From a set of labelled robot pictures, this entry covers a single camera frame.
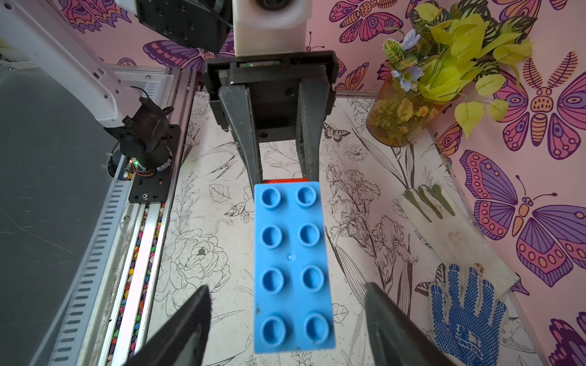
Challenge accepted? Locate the long red lego brick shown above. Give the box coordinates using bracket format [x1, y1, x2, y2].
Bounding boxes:
[262, 178, 308, 184]

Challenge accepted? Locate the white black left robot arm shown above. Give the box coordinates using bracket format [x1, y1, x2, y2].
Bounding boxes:
[1, 1, 339, 186]

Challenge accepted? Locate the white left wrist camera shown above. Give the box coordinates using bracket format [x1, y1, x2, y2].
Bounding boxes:
[232, 0, 313, 56]

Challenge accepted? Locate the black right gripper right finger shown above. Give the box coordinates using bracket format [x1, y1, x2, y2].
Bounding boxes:
[365, 282, 453, 365]

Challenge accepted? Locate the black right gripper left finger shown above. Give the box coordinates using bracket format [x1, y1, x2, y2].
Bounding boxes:
[126, 285, 212, 366]

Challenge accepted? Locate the long blue lego brick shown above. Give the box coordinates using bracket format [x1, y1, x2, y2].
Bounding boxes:
[253, 181, 336, 354]

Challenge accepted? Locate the white green work glove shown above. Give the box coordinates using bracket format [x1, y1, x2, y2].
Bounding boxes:
[399, 185, 520, 297]

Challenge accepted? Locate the blue dotted work glove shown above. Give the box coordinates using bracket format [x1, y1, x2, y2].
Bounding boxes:
[428, 264, 508, 365]

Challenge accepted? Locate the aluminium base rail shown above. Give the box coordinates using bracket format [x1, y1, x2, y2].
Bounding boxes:
[31, 66, 197, 365]

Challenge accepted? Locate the potted plant in glass vase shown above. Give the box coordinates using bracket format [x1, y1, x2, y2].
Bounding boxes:
[366, 1, 537, 147]

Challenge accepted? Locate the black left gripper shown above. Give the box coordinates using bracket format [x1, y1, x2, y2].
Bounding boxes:
[203, 50, 339, 188]

